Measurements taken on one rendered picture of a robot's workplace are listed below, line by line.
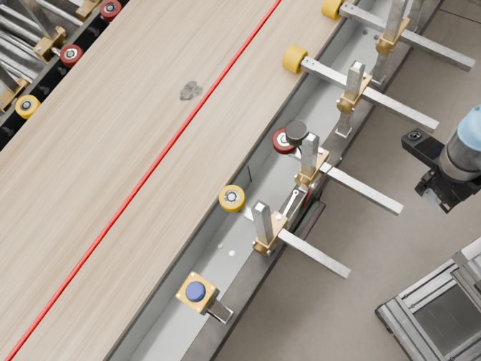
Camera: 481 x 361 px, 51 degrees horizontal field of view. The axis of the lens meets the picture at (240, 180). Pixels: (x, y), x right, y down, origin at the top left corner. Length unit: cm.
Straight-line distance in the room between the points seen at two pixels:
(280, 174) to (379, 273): 80
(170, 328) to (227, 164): 60
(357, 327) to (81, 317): 127
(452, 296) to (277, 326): 76
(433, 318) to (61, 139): 158
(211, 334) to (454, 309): 104
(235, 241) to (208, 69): 61
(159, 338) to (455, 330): 117
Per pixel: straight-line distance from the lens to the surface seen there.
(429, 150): 100
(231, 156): 159
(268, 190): 184
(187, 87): 172
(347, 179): 161
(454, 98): 283
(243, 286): 168
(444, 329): 223
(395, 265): 245
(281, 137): 161
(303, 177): 159
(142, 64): 183
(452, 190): 100
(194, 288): 115
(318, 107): 198
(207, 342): 168
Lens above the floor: 235
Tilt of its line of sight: 69 degrees down
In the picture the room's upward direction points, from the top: 15 degrees counter-clockwise
